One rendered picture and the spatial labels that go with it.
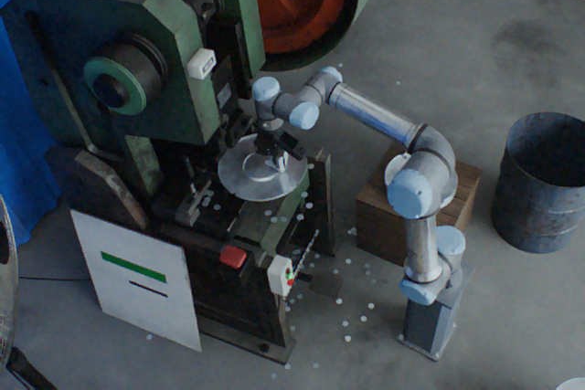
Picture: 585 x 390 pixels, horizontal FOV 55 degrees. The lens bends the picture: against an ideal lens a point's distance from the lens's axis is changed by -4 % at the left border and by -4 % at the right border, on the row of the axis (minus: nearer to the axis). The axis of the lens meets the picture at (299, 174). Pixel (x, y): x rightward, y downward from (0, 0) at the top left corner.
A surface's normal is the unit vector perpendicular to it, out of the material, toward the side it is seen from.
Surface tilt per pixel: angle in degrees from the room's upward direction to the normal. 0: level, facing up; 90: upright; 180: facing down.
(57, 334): 0
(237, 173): 2
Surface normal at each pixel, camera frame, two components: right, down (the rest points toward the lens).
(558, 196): -0.25, 0.76
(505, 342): -0.07, -0.65
